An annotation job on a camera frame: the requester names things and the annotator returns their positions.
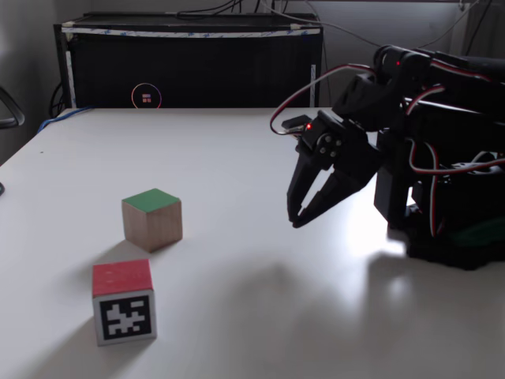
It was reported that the black office chair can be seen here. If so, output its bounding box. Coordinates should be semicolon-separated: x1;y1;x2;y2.
0;86;26;129

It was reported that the blue cable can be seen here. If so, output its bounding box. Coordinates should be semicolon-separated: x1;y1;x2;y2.
38;105;96;132

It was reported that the red blue wooden marker cube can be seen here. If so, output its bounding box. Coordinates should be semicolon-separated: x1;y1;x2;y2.
92;258;158;347

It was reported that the black cabinet with taped edges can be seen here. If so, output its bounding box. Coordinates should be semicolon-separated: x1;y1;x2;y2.
54;12;325;110

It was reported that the black cable bundle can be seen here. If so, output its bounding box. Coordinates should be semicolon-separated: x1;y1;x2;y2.
175;0;279;21

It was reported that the black gripper camera mount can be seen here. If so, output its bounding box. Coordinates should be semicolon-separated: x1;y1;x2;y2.
279;114;312;138

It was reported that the red white black servo cable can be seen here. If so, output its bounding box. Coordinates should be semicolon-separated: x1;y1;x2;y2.
270;62;376;136
406;137;505;238

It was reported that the grey cable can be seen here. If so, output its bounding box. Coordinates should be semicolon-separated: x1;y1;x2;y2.
305;0;469;54

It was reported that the green top wooden cube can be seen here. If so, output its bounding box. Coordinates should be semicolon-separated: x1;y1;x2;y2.
121;188;184;253

